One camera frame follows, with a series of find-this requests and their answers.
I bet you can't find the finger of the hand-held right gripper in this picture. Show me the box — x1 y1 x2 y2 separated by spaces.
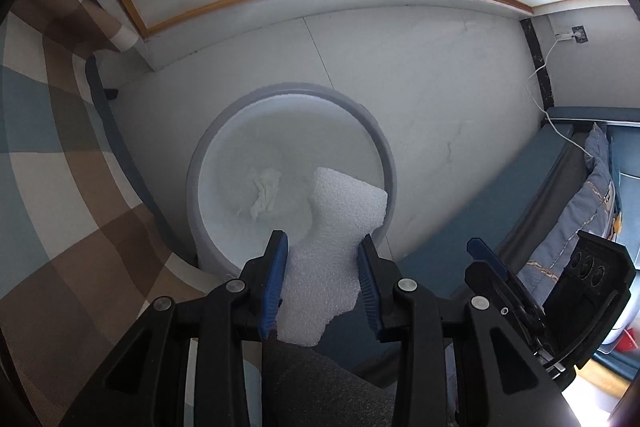
465 238 546 343

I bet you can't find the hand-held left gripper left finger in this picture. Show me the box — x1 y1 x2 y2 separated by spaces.
59 230 290 427

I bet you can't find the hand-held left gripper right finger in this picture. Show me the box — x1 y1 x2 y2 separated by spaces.
356 236 566 427

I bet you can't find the white foam piece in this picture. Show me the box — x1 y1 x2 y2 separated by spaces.
276 167 390 348

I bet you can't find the round grey trash bin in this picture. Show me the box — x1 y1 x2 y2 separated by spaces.
186 82 398 280

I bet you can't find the red plastic object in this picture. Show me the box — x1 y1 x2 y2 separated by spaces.
612 329 636 353

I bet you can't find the crumpled white tissue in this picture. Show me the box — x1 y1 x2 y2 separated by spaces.
248 168 282 222

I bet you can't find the blue-grey pillow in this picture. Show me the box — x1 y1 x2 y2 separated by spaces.
517 123 618 295

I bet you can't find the person's leg in grey pants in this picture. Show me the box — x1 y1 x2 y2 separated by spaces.
262 337 401 427

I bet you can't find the plaid cloth covered stool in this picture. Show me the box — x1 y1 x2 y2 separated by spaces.
0 0 231 427

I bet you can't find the white cable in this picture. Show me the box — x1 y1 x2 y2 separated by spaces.
527 34 596 158

